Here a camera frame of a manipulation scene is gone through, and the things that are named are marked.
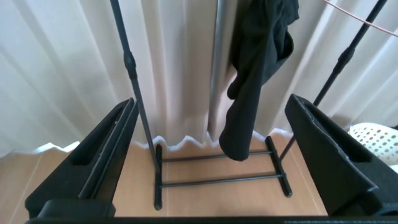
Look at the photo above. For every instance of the black clothes rack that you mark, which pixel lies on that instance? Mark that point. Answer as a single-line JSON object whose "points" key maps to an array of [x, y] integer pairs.
{"points": [[133, 77]]}

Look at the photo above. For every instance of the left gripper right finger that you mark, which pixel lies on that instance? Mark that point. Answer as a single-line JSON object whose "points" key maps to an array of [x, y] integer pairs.
{"points": [[342, 174]]}

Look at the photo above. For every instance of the pink clothes hanger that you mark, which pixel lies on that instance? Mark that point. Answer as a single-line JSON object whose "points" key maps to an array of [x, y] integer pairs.
{"points": [[357, 17]]}

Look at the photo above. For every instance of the beige curtain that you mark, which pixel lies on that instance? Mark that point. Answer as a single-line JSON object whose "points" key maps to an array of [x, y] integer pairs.
{"points": [[62, 62]]}

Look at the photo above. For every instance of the white laundry basket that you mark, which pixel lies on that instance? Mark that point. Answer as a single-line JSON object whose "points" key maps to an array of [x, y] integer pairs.
{"points": [[373, 140]]}

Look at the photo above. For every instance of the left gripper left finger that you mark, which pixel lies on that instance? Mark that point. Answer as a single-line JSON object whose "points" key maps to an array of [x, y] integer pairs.
{"points": [[77, 180]]}

